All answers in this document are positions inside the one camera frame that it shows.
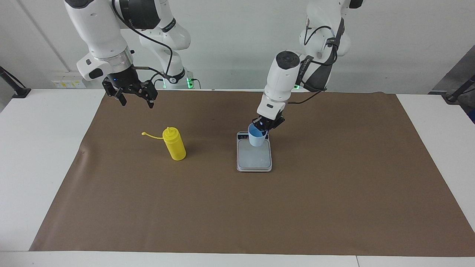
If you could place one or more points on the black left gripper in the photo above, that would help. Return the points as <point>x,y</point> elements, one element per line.
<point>269,123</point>

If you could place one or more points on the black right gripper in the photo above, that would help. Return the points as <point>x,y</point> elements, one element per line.
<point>126,79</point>

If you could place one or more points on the light blue plastic cup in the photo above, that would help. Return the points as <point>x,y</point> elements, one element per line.
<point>256,141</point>

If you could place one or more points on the yellow squeeze bottle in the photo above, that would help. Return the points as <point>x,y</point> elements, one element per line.
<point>176,146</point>

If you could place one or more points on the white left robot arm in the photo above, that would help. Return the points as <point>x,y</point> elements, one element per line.
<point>282,81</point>

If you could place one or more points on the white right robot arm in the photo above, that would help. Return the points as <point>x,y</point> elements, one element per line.
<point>100,29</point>

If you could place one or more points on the silver digital kitchen scale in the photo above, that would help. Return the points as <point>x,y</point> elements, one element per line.
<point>254,159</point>

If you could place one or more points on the brown paper table mat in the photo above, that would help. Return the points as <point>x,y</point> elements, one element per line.
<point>237,211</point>

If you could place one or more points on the black clamp stand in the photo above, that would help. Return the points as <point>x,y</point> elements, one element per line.
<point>454,97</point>
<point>20,91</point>

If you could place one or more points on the white wall socket box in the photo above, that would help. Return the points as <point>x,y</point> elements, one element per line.
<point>68,79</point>

